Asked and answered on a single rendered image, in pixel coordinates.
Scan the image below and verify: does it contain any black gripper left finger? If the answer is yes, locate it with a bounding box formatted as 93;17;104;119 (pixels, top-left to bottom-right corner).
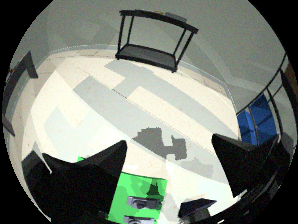
41;140;128;214

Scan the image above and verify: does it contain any green rectangular slab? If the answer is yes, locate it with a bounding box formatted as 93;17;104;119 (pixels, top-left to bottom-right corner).
104;171;168;224

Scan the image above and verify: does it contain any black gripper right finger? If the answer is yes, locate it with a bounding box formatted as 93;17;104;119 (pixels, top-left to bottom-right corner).
212;133;279;197

